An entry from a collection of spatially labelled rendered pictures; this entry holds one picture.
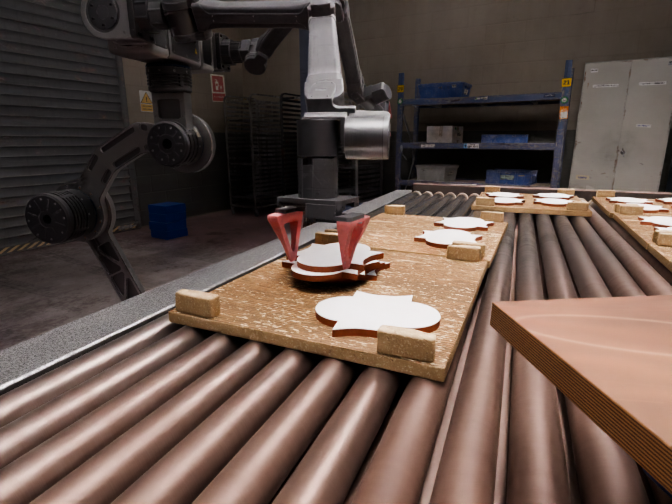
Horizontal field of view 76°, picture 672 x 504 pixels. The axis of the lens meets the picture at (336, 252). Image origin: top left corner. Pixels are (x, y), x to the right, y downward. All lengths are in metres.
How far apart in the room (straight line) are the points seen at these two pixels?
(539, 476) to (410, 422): 0.10
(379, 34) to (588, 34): 2.51
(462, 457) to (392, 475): 0.06
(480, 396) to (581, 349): 0.19
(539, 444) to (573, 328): 0.13
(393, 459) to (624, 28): 5.79
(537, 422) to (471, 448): 0.07
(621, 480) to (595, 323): 0.13
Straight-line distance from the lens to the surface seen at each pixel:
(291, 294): 0.62
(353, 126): 0.58
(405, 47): 6.40
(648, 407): 0.23
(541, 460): 0.38
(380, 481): 0.34
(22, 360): 0.59
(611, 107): 5.33
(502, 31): 6.09
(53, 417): 0.47
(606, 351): 0.27
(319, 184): 0.59
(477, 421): 0.41
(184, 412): 0.43
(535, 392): 0.46
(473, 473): 0.36
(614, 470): 0.40
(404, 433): 0.38
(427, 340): 0.43
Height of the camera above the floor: 1.15
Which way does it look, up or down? 15 degrees down
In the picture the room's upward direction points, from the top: straight up
